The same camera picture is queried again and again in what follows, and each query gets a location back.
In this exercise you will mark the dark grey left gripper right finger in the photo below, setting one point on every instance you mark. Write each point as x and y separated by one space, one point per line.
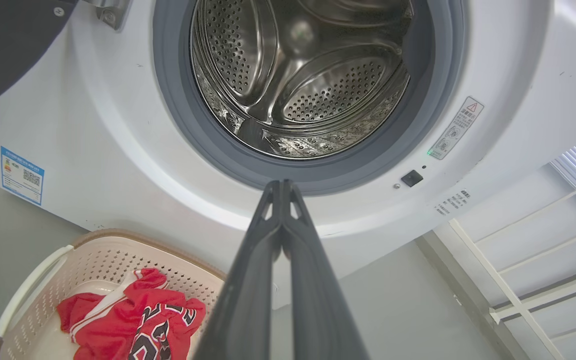
318 310

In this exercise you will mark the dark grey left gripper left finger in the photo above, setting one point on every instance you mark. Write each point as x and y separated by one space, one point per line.
245 300

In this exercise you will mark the red basketball jersey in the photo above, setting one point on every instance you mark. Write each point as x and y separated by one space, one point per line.
118 325

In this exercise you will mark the beige perforated laundry basket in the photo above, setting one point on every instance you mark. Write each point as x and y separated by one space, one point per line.
98 260

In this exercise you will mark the stainless steel washing machine drum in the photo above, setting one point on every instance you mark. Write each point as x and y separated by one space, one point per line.
298 90

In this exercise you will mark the dark washing machine door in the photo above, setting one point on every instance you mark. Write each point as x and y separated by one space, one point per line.
8 45

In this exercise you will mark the black door latch socket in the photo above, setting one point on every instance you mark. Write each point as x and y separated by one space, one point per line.
412 178

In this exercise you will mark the small white text sticker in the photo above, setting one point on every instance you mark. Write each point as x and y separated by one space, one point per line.
452 202

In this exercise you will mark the white metal rack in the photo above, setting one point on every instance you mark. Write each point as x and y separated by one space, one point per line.
505 290

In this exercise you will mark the grey rubber door gasket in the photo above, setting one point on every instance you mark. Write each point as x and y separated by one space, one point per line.
178 110

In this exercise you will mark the white front-load washing machine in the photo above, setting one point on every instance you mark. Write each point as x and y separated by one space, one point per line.
108 150

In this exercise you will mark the white warning triangle sticker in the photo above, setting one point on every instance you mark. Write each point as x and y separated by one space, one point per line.
455 127

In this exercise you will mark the blue energy label sticker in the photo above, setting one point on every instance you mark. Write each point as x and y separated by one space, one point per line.
22 175

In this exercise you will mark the metal door hinge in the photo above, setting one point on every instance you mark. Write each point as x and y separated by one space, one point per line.
110 14

